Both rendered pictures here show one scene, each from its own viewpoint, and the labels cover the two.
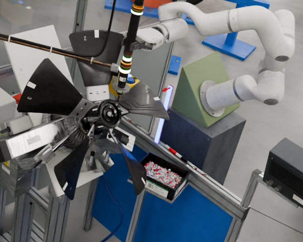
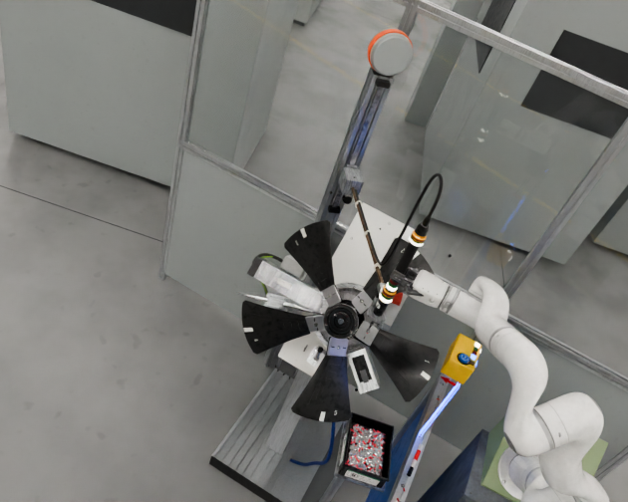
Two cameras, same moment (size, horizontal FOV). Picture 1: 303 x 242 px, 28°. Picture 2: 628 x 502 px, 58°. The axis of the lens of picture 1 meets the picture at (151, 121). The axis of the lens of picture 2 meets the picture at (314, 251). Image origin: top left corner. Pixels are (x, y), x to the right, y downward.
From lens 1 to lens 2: 1.66 m
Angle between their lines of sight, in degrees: 53
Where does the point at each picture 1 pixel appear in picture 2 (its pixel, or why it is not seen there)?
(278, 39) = (517, 409)
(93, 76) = (373, 285)
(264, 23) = (515, 371)
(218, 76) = not seen: hidden behind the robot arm
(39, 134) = (292, 285)
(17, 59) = (356, 228)
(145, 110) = (391, 365)
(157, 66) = (611, 436)
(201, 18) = (485, 314)
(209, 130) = (476, 489)
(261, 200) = not seen: outside the picture
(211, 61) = not seen: hidden behind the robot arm
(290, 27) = (561, 421)
